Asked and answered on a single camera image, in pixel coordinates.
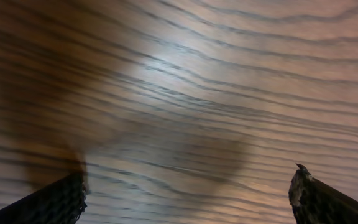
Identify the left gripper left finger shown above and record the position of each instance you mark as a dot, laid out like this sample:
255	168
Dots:
61	202

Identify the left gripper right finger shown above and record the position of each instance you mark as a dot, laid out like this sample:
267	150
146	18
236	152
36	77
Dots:
314	202

